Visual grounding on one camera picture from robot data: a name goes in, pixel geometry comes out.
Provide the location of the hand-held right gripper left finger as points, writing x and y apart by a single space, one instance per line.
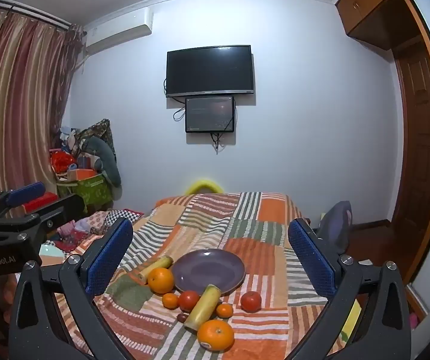
110 257

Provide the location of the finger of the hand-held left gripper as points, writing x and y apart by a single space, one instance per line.
63 210
27 192

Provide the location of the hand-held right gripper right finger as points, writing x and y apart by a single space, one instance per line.
310 260

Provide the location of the large orange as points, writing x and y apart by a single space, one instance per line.
160 280
215 335

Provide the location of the red tomato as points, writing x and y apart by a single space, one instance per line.
251 301
189 300

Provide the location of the small mandarin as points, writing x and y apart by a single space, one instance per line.
170 300
224 310

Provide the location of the purple plate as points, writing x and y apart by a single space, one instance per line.
207 270

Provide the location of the red box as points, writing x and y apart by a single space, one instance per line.
42 202

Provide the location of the pink patterned cloth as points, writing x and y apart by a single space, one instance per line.
78 228

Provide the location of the green box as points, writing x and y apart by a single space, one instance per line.
91 193

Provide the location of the orange box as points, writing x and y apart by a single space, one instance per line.
81 174

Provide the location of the checkered cloth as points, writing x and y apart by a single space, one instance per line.
126 215

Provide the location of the red plastic bag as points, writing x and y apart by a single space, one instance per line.
61 162

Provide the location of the striped patchwork blanket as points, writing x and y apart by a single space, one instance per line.
260 247

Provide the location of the grey plush toy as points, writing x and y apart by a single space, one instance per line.
104 157

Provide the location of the yellow cloth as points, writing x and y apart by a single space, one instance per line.
353 322

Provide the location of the patterned dark bag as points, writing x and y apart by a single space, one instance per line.
95 131

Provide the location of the striped curtain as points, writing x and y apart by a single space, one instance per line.
12 101

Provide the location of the small dark fruit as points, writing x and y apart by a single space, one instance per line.
181 317

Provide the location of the wooden door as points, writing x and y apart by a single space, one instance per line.
419 157

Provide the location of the white air conditioner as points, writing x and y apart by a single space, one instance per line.
117 33

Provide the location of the wooden overhead cabinet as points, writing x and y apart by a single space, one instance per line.
372 3

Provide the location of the small black wall monitor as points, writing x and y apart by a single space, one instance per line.
209 114

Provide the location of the curtain rail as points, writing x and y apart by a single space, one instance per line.
31 13

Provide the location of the black wall television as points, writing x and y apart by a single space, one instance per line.
210 70

